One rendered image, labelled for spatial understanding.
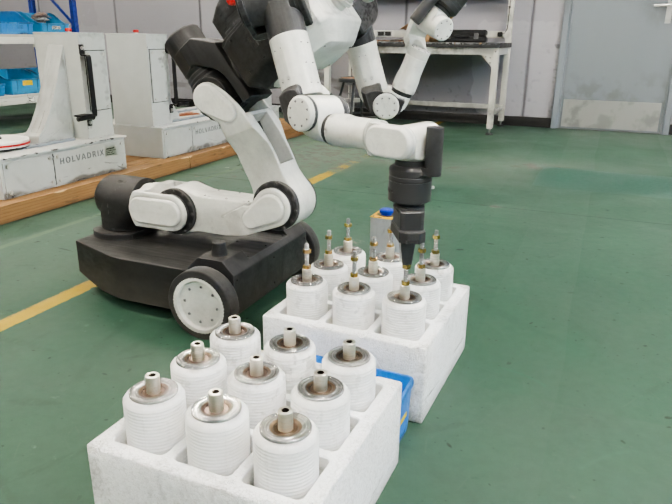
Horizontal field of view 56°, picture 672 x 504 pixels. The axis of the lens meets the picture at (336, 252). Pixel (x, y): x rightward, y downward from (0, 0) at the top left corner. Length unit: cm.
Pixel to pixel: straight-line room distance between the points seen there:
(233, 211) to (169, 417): 91
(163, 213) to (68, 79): 180
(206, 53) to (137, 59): 222
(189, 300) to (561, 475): 102
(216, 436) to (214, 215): 105
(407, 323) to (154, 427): 58
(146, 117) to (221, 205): 220
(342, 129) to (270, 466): 72
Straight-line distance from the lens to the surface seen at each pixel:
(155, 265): 186
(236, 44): 173
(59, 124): 361
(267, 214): 176
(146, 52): 398
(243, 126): 177
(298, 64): 144
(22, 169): 324
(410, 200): 126
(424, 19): 190
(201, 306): 174
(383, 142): 125
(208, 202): 191
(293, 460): 92
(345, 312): 139
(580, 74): 635
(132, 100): 408
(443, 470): 129
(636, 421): 156
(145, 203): 199
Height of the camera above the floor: 78
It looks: 19 degrees down
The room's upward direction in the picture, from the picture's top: 1 degrees clockwise
